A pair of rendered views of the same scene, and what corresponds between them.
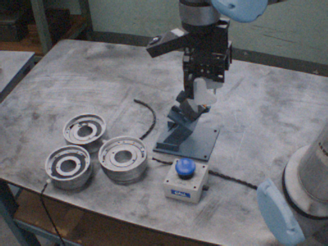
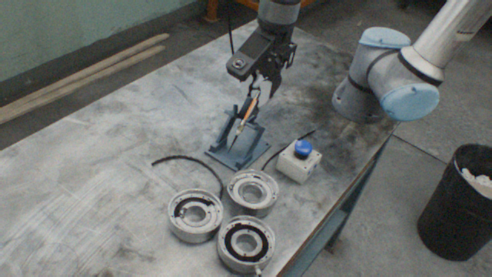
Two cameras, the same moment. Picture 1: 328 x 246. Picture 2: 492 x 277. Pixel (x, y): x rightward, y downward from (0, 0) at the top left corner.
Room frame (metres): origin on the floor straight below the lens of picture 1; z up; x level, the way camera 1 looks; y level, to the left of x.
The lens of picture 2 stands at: (0.65, 0.69, 1.49)
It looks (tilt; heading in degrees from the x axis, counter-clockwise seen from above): 42 degrees down; 274
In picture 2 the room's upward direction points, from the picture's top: 11 degrees clockwise
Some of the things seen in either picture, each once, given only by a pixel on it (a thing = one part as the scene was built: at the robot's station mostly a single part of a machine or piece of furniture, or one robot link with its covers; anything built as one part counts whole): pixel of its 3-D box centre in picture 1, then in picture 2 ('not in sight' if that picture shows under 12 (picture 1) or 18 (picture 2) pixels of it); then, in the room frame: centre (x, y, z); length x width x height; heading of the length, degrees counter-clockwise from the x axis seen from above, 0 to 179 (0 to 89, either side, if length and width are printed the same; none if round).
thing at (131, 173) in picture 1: (123, 159); (251, 194); (0.65, 0.09, 0.82); 0.10 x 0.10 x 0.04
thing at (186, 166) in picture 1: (186, 172); (301, 153); (0.56, -0.03, 0.85); 0.04 x 0.04 x 0.05
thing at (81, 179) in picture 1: (68, 168); (245, 245); (0.63, 0.22, 0.82); 0.10 x 0.10 x 0.04
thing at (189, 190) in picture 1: (188, 181); (300, 160); (0.56, -0.04, 0.82); 0.08 x 0.07 x 0.05; 64
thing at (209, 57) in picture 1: (205, 46); (272, 43); (0.68, -0.10, 1.06); 0.09 x 0.08 x 0.12; 66
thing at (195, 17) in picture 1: (200, 8); (277, 7); (0.69, -0.09, 1.14); 0.08 x 0.08 x 0.05
